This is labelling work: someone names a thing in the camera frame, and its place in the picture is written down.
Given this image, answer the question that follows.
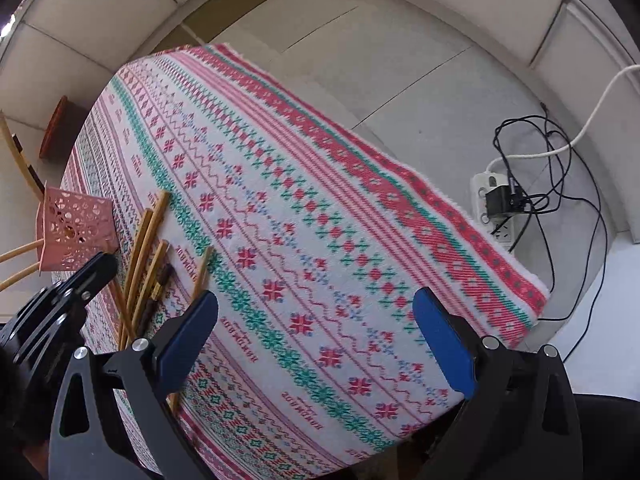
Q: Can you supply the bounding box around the pink perforated utensil holder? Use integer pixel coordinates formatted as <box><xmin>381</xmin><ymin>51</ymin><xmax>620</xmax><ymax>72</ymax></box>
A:
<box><xmin>39</xmin><ymin>186</ymin><xmax>121</xmax><ymax>272</ymax></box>

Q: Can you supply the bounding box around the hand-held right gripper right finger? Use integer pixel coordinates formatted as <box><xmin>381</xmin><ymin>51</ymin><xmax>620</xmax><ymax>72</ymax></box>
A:
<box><xmin>412</xmin><ymin>287</ymin><xmax>584</xmax><ymax>480</ymax></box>

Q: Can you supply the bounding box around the black cable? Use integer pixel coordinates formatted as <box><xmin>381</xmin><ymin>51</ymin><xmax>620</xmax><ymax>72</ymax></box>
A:
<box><xmin>492</xmin><ymin>102</ymin><xmax>609</xmax><ymax>362</ymax></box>

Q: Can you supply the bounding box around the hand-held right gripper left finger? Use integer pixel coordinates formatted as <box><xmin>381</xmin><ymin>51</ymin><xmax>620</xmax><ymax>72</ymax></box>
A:
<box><xmin>48</xmin><ymin>290</ymin><xmax>221</xmax><ymax>480</ymax></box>

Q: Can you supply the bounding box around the wooden chair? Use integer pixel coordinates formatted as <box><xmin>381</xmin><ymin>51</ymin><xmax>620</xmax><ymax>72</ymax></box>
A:
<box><xmin>0</xmin><ymin>110</ymin><xmax>48</xmax><ymax>293</ymax></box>

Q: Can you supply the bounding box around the black power adapter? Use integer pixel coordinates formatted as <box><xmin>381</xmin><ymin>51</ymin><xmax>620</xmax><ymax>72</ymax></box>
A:
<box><xmin>486</xmin><ymin>184</ymin><xmax>526</xmax><ymax>219</ymax></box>

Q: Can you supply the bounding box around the white power strip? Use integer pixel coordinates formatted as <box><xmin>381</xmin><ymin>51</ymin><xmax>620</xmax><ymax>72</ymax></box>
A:
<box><xmin>470</xmin><ymin>172</ymin><xmax>527</xmax><ymax>249</ymax></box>

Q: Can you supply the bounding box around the white power cable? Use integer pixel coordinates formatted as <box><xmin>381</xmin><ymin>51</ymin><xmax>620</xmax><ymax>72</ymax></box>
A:
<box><xmin>486</xmin><ymin>64</ymin><xmax>640</xmax><ymax>173</ymax></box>

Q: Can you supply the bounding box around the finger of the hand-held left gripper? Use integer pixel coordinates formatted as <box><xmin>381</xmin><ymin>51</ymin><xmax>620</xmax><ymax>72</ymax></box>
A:
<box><xmin>4</xmin><ymin>252</ymin><xmax>119</xmax><ymax>333</ymax></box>
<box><xmin>12</xmin><ymin>290</ymin><xmax>92</xmax><ymax>366</ymax></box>

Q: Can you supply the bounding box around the dark brown chopstick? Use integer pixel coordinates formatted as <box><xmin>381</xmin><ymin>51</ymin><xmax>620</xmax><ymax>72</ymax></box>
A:
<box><xmin>136</xmin><ymin>263</ymin><xmax>175</xmax><ymax>337</ymax></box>

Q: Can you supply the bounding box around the red green patterned tablecloth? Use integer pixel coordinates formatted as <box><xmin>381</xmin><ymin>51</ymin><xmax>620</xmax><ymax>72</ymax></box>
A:
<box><xmin>50</xmin><ymin>44</ymin><xmax>548</xmax><ymax>478</ymax></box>

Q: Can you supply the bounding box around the red-brown round stool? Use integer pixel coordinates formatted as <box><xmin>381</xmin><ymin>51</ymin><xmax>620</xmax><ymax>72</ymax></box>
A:
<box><xmin>39</xmin><ymin>96</ymin><xmax>92</xmax><ymax>160</ymax></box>

